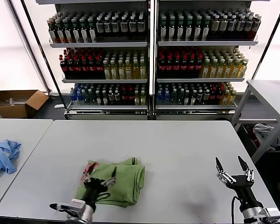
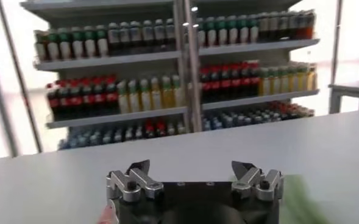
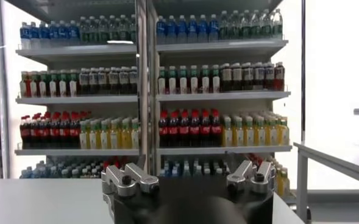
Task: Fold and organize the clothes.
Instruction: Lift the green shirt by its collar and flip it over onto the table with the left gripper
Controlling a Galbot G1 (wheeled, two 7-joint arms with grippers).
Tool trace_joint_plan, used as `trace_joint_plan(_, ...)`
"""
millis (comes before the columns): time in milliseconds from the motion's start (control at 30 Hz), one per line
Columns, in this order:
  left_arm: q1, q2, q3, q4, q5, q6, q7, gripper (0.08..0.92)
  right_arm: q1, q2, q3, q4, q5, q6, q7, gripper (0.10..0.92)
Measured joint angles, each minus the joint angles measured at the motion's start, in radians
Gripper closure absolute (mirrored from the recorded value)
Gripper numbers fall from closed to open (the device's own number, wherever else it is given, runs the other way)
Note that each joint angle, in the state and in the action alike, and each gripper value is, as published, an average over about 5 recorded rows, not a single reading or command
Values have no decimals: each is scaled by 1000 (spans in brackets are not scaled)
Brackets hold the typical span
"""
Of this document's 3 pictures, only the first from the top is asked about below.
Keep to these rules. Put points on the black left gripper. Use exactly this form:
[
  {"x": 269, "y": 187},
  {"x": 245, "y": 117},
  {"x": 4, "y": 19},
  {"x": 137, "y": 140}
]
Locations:
[{"x": 94, "y": 187}]

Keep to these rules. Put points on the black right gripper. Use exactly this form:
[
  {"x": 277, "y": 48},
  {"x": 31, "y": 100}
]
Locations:
[{"x": 242, "y": 186}]

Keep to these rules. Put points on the light green polo shirt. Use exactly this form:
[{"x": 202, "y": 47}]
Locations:
[{"x": 126, "y": 184}]

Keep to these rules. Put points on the black storage crate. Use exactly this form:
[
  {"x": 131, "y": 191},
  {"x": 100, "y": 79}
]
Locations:
[{"x": 245, "y": 140}]

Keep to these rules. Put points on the red cloth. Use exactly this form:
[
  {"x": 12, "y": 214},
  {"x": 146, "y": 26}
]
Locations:
[{"x": 251, "y": 136}]

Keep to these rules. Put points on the grey white crumpled cloth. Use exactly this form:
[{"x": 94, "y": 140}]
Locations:
[{"x": 261, "y": 133}]

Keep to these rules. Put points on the small yellow juice bottle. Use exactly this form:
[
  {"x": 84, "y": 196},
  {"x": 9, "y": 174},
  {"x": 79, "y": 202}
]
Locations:
[
  {"x": 232, "y": 98},
  {"x": 225, "y": 98},
  {"x": 142, "y": 99},
  {"x": 136, "y": 99}
]

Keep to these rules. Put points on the small red cap cola bottle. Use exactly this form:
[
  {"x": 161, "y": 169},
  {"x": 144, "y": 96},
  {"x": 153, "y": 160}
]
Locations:
[
  {"x": 218, "y": 98},
  {"x": 212, "y": 98},
  {"x": 123, "y": 99},
  {"x": 130, "y": 99}
]

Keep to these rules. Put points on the small dark tea bottle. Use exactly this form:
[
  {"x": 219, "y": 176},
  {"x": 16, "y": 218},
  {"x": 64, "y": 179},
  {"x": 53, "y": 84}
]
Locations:
[
  {"x": 110, "y": 99},
  {"x": 199, "y": 98},
  {"x": 98, "y": 99},
  {"x": 186, "y": 98},
  {"x": 116, "y": 99},
  {"x": 205, "y": 98},
  {"x": 193, "y": 98},
  {"x": 104, "y": 99}
]

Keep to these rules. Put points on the green tinted clear bottle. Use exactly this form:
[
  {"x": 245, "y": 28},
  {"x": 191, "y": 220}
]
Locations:
[
  {"x": 174, "y": 98},
  {"x": 92, "y": 98},
  {"x": 180, "y": 98},
  {"x": 85, "y": 98}
]

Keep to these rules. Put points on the blue label water bottle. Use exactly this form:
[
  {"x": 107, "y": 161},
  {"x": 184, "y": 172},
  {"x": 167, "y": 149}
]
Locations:
[
  {"x": 72, "y": 98},
  {"x": 79, "y": 98},
  {"x": 160, "y": 98},
  {"x": 166, "y": 98}
]

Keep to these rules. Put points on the small white floor object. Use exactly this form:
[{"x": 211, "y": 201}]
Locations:
[{"x": 58, "y": 106}]

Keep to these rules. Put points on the grey metal beverage shelving unit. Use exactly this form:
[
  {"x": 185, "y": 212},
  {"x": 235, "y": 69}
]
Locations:
[
  {"x": 102, "y": 80},
  {"x": 200, "y": 79}
]

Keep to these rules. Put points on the yellow juice green cap bottle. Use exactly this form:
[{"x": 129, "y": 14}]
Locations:
[
  {"x": 106, "y": 72},
  {"x": 121, "y": 72},
  {"x": 114, "y": 72},
  {"x": 243, "y": 71},
  {"x": 213, "y": 71},
  {"x": 143, "y": 72},
  {"x": 236, "y": 71},
  {"x": 136, "y": 72},
  {"x": 228, "y": 71},
  {"x": 221, "y": 71},
  {"x": 205, "y": 71},
  {"x": 128, "y": 72}
]

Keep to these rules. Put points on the crumpled light blue garment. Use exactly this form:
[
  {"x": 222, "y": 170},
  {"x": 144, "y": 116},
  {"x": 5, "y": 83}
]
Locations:
[{"x": 4, "y": 156}]

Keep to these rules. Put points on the open brown cardboard box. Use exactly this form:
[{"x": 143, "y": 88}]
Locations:
[{"x": 13, "y": 109}]

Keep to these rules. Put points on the white strips inside cardboard box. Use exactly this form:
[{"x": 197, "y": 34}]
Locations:
[{"x": 15, "y": 101}]

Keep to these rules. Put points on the black slanted metal pole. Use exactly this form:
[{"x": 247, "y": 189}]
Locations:
[
  {"x": 268, "y": 39},
  {"x": 40, "y": 46}
]

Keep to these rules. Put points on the green cap white label bottle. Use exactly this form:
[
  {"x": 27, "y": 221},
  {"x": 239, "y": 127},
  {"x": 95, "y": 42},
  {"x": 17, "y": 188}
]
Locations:
[
  {"x": 163, "y": 31},
  {"x": 92, "y": 35},
  {"x": 75, "y": 35},
  {"x": 52, "y": 35},
  {"x": 84, "y": 35},
  {"x": 205, "y": 31},
  {"x": 197, "y": 31},
  {"x": 67, "y": 35},
  {"x": 171, "y": 31},
  {"x": 59, "y": 35},
  {"x": 189, "y": 31},
  {"x": 180, "y": 31}
]

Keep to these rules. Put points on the dark bottle white square label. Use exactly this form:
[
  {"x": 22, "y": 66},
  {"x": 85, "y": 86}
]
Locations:
[
  {"x": 141, "y": 27},
  {"x": 240, "y": 26},
  {"x": 107, "y": 28},
  {"x": 133, "y": 27},
  {"x": 115, "y": 28},
  {"x": 124, "y": 27},
  {"x": 232, "y": 26},
  {"x": 100, "y": 28},
  {"x": 248, "y": 26}
]

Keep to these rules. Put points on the dark bottle beige label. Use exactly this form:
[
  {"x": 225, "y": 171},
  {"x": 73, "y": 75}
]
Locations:
[
  {"x": 223, "y": 26},
  {"x": 214, "y": 26}
]

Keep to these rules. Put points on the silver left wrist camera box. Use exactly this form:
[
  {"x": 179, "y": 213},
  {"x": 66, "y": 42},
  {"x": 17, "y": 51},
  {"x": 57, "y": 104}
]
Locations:
[{"x": 78, "y": 204}]

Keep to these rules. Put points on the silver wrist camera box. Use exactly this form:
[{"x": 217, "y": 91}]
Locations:
[
  {"x": 273, "y": 214},
  {"x": 78, "y": 204}
]

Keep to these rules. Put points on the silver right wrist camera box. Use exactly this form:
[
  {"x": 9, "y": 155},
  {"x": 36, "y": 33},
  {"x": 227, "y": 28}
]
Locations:
[{"x": 273, "y": 214}]

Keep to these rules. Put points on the grey metal frame side table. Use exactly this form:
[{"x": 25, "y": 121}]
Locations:
[{"x": 264, "y": 93}]

